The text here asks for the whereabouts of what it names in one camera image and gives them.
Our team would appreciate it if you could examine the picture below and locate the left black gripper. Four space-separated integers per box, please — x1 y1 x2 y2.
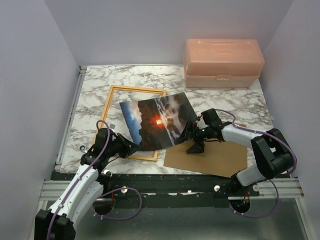
106 132 142 159

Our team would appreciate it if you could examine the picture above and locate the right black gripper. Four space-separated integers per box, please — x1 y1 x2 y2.
176 120 213 154

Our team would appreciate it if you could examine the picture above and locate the orange wooden picture frame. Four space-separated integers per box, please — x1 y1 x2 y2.
100 84 167 162

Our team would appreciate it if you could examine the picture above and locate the sunset landscape photo print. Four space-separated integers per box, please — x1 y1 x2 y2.
120 92 197 152

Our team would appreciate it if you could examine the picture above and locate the brown cardboard backing board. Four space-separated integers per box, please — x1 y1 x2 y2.
164 141 248 178

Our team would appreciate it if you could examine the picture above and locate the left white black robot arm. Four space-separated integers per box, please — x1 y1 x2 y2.
34 127 140 240

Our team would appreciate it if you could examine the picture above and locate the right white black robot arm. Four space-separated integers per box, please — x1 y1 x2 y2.
174 108 297 196

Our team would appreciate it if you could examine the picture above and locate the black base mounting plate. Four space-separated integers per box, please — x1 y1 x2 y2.
93 174 260 211

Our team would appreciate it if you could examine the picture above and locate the silver ratchet wrench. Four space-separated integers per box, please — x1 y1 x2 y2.
79 145 88 153

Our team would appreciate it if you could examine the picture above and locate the pink translucent plastic box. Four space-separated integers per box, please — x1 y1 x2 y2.
183 39 265 89

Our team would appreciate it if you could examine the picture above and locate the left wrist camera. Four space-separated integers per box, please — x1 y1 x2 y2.
109 123 116 131

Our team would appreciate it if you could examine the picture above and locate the aluminium extrusion rail left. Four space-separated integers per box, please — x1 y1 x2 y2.
53 66 87 172

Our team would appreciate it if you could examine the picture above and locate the aluminium extrusion rail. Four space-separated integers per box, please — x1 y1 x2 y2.
53 66 87 172
39 178 304 201

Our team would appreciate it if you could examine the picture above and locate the aluminium extrusion rail front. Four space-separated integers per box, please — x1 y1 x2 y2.
39 178 304 201

